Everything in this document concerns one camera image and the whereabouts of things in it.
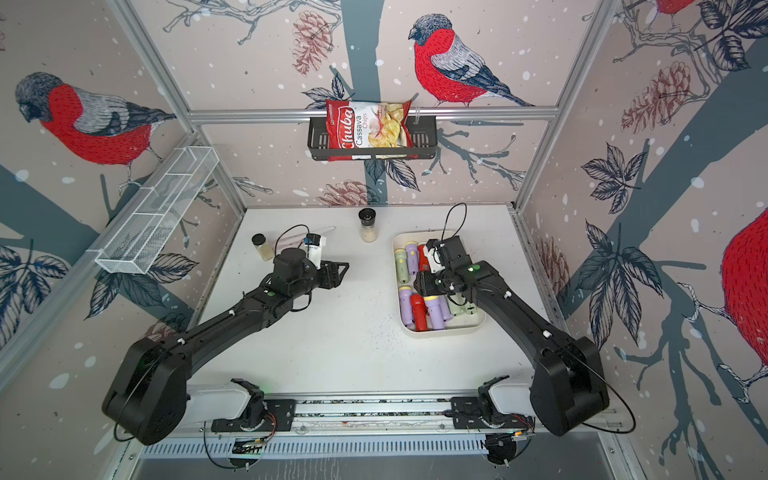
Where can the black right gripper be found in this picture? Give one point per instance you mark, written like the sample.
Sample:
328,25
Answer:
422,280

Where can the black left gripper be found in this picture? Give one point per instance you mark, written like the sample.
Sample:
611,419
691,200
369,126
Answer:
335,279

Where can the red flashlight white cap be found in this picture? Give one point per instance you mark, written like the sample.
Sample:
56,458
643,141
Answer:
424,263

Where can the purple flashlight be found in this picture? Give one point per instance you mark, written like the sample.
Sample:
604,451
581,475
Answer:
412,255
406,312

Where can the purple flashlight horizontal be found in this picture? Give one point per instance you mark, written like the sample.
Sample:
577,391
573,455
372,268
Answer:
435,311

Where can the dark red flashlight horizontal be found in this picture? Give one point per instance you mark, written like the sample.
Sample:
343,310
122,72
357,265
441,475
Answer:
419,313

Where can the green flashlight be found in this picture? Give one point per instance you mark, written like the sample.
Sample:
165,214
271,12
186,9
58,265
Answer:
401,266
459,309

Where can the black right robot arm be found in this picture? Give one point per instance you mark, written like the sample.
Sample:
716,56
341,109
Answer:
568,387

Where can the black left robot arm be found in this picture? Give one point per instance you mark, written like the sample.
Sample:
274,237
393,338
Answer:
150,395

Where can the cream plastic storage tray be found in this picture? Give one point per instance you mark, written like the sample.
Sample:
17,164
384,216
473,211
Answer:
464,324

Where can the glass grinder with black cap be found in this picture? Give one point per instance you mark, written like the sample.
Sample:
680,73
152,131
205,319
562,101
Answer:
368,230

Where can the small jar with black lid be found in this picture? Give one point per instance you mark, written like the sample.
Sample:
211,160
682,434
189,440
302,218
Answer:
263,247

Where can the red cassava chips bag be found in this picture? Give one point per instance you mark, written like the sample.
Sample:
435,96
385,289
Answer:
367,125

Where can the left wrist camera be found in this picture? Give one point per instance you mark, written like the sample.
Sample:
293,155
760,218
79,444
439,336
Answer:
313,244

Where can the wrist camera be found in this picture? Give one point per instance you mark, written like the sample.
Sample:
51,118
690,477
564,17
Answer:
433,257
313,244

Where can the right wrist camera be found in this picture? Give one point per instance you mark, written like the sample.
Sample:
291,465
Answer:
433,257

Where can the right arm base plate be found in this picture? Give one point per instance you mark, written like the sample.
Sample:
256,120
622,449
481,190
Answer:
480,413

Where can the black wall basket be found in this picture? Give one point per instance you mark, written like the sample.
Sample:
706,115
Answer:
423,132

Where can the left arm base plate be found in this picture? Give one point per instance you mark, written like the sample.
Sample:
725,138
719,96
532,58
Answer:
271,415

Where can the white wire mesh basket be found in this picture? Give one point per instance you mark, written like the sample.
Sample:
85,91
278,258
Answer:
141,238

